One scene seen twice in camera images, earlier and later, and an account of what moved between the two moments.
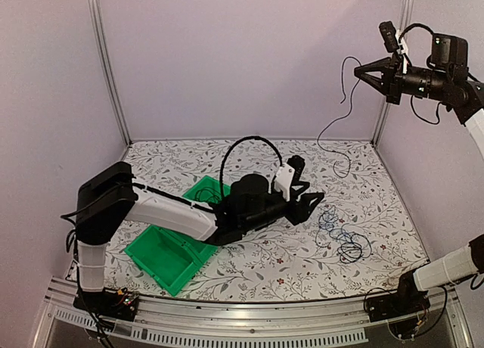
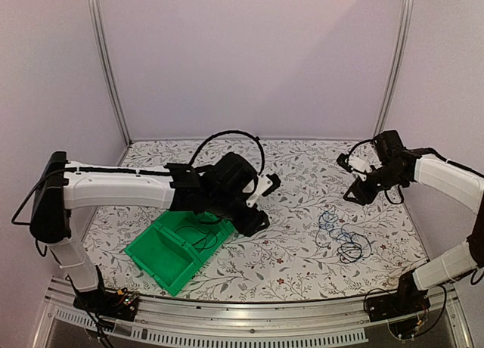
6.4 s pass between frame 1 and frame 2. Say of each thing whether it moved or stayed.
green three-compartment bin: stayed
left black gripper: moved
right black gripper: moved
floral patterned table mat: stayed
